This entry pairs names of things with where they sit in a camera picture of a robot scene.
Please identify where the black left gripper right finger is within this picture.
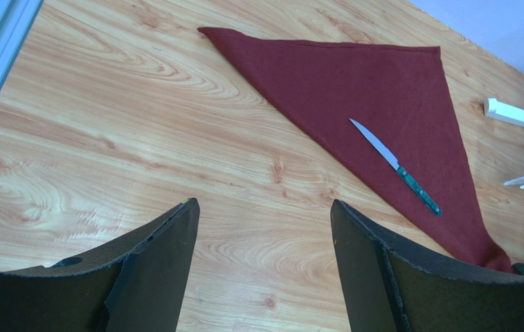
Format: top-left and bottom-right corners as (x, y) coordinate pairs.
(330, 200), (524, 331)

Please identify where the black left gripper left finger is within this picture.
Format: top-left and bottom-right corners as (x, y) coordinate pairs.
(0, 199), (200, 331)

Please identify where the dark red cloth napkin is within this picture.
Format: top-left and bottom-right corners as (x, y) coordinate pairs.
(201, 27), (512, 273)

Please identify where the green handled table knife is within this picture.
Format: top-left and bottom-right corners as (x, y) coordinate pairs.
(349, 118), (442, 216)

